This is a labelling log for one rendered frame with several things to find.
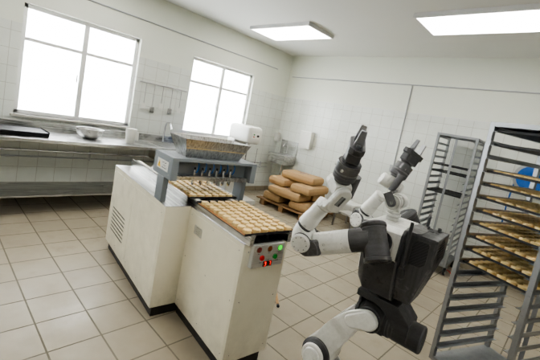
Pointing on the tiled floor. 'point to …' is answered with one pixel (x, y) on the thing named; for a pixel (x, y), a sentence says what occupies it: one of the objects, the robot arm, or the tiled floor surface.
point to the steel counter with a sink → (57, 134)
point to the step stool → (347, 210)
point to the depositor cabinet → (147, 238)
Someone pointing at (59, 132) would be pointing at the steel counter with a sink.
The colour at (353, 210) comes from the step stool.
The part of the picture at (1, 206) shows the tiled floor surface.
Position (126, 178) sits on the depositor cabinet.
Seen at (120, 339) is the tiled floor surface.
